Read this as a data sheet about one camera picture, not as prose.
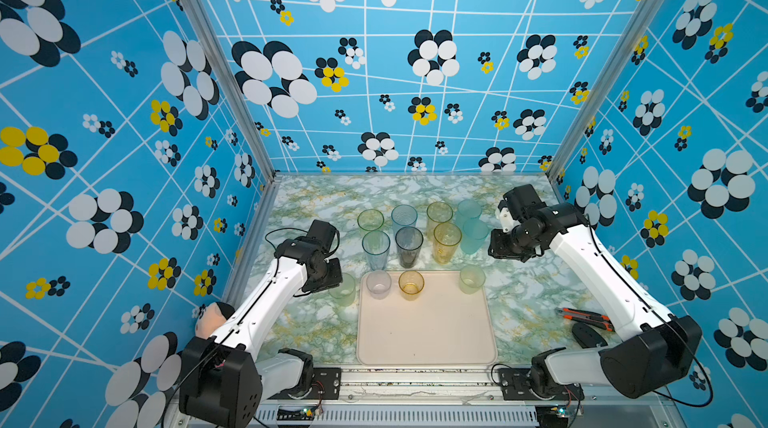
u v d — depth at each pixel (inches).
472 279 35.7
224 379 15.3
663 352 15.0
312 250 22.6
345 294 34.0
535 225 21.0
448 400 28.5
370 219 35.5
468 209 39.1
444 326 33.6
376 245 34.1
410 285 35.1
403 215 38.1
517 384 28.6
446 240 35.9
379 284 35.2
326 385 29.0
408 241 36.4
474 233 38.9
